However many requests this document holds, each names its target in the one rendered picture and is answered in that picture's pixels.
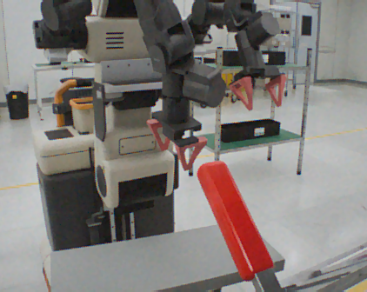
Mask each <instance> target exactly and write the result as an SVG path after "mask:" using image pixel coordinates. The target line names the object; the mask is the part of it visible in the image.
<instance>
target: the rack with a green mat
mask: <svg viewBox="0 0 367 292"><path fill-rule="evenodd" d="M311 55H312V49H308V48H307V59H306V66H301V65H294V64H287V63H286V64H285V65H265V66H277V67H278V68H279V70H287V71H292V70H305V75H306V77H305V83H304V86H305V89H304V106H303V118H302V124H301V135H298V134H296V133H294V132H289V131H288V130H286V129H280V133H279V135H275V136H268V137H259V138H255V139H251V140H250V139H247V140H243V141H238V142H229V143H225V142H222V141H220V132H221V113H222V103H220V104H219V105H218V106H217V107H216V128H215V133H212V134H202V135H198V136H196V137H199V136H204V137H205V138H206V139H207V143H206V145H205V146H204V148H205V149H207V150H208V151H210V152H211V153H214V161H219V155H222V154H225V153H233V152H238V151H241V150H249V149H256V148H260V147H268V146H269V147H268V155H267V160H268V161H271V151H272V145H279V144H283V143H293V142H297V141H300V143H299V155H298V161H297V175H301V169H302V164H303V158H304V141H305V129H306V123H307V111H308V100H309V94H310V92H309V88H310V72H311V69H310V66H311ZM206 64H207V65H209V66H213V67H215V68H218V69H219V70H220V71H221V78H222V73H230V72H239V71H241V70H242V69H243V66H235V67H231V66H223V47H217V65H216V64H215V63H206ZM193 103H194V102H192V101H190V116H192V117H193ZM274 118H275V103H274V101H273V100H272V98H271V105H270V119H272V120H274ZM192 153H193V148H189V160H190V156H191V155H192ZM189 176H193V165H192V166H191V168H190V169H189Z"/></svg>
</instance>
